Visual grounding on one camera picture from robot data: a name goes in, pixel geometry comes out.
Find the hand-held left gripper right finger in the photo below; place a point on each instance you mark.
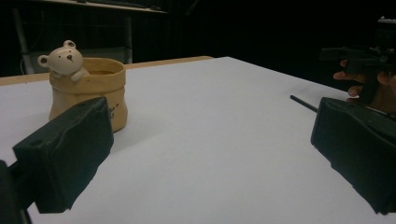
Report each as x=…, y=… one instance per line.
x=358, y=146

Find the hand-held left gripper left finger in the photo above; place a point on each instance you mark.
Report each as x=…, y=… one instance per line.
x=67, y=152

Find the thin black pen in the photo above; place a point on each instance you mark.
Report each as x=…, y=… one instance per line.
x=303, y=103

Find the tan bear ceramic pen holder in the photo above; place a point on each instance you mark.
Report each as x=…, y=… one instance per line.
x=93, y=84

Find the wooden shelf board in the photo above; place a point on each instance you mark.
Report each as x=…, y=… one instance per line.
x=102, y=5

